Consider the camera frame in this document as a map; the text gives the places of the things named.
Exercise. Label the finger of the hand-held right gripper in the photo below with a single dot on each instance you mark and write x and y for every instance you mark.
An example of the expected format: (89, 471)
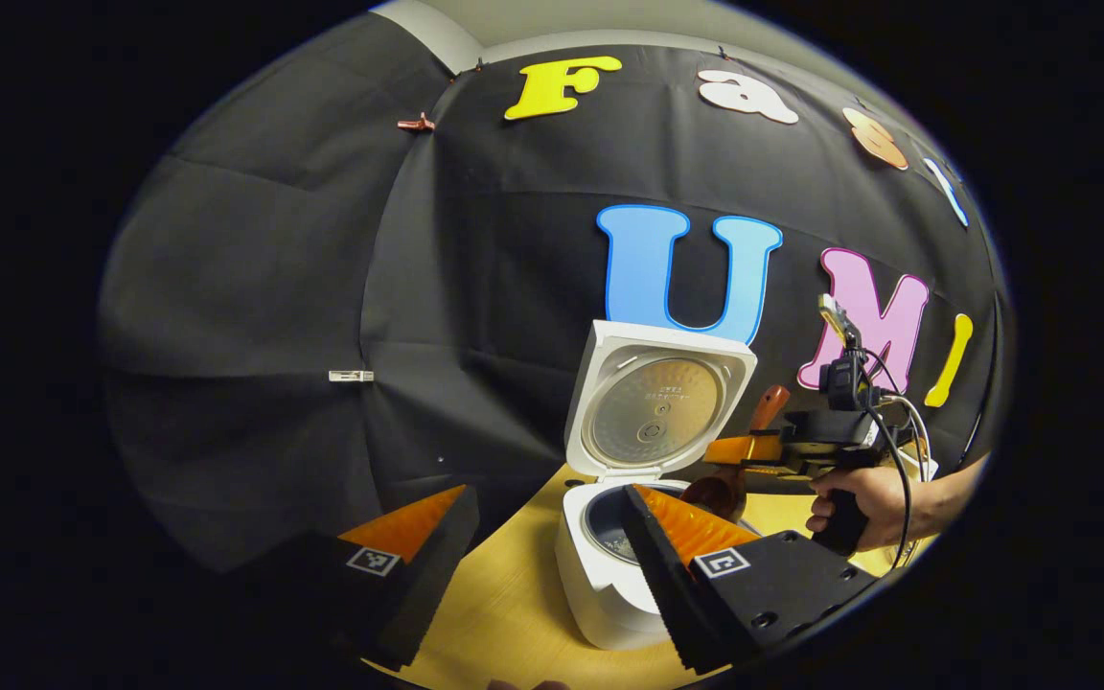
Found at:
(744, 448)
(777, 470)

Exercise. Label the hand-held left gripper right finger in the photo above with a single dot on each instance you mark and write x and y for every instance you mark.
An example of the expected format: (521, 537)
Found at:
(657, 575)

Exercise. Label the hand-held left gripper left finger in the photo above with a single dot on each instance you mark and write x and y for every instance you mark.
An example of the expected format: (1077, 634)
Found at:
(427, 575)

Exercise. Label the brown wooden spoon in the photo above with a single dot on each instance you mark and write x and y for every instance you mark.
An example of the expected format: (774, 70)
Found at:
(715, 494)

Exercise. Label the white rice cooker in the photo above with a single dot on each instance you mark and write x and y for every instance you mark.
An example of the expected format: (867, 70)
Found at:
(657, 402)

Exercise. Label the white clip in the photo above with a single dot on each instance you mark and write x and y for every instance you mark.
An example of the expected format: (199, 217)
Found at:
(351, 376)

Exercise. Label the black backdrop cloth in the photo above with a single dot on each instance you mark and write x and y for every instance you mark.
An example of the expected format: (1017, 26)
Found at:
(322, 287)

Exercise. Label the copper clip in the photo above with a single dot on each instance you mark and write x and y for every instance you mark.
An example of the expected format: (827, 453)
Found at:
(415, 124)

